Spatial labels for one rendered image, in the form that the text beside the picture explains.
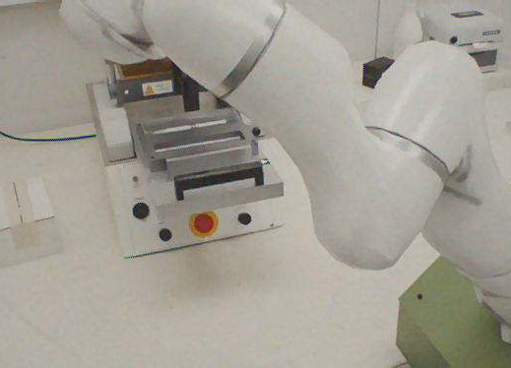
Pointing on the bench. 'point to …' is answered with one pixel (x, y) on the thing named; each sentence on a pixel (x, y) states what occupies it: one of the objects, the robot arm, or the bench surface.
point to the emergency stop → (204, 223)
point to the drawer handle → (218, 177)
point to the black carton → (373, 71)
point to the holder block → (194, 143)
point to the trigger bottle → (409, 28)
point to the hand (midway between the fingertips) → (185, 89)
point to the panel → (133, 194)
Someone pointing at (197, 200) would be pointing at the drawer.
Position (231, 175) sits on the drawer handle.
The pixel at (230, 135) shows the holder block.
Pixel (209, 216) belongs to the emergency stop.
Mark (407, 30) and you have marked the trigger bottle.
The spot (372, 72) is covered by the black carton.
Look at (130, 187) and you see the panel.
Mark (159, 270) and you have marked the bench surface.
